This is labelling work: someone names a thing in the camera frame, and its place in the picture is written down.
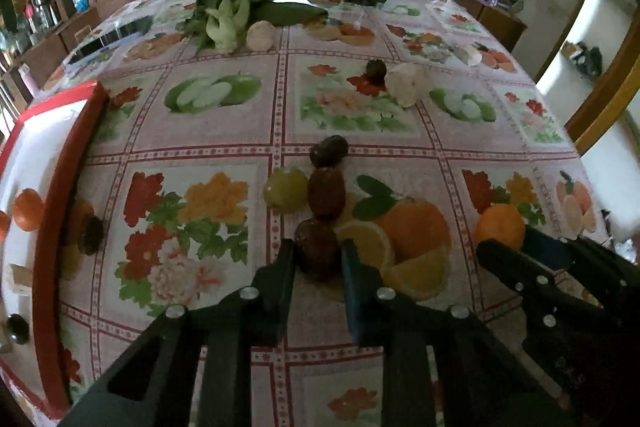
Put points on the wooden sideboard cabinet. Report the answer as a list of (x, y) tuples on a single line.
[(49, 51)]

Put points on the dark date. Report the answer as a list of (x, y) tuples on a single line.
[(329, 152), (376, 72), (90, 235)]

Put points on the red date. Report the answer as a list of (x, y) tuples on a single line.
[(320, 256), (326, 194)]

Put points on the green grape fruit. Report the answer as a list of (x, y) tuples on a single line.
[(286, 190)]

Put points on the black coffee maker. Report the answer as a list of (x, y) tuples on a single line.
[(48, 12)]

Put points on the beige sugarcane chunk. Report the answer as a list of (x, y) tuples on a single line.
[(19, 279)]

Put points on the orange tangerine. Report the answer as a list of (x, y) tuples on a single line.
[(503, 223), (27, 210)]

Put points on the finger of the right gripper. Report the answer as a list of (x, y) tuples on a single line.
[(517, 272), (602, 272)]

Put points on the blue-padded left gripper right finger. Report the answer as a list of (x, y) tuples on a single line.
[(379, 317)]

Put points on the red rimmed white tray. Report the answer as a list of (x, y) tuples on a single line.
[(45, 151)]

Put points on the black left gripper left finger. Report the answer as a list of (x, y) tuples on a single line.
[(255, 316)]

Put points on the pink thermos bottle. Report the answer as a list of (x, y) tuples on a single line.
[(29, 81)]

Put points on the floral plastic tablecloth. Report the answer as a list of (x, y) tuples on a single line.
[(191, 137)]

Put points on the dark plum on tray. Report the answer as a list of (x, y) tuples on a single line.
[(17, 329)]

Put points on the dark date beside tray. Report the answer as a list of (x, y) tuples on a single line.
[(90, 235)]

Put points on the small pale sugarcane piece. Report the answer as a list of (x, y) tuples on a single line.
[(468, 54)]

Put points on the green leafy bok choy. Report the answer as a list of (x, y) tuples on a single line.
[(222, 24)]

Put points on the orange tangerine on tray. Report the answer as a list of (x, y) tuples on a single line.
[(27, 210)]

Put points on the black remote control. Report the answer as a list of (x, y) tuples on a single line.
[(108, 40)]

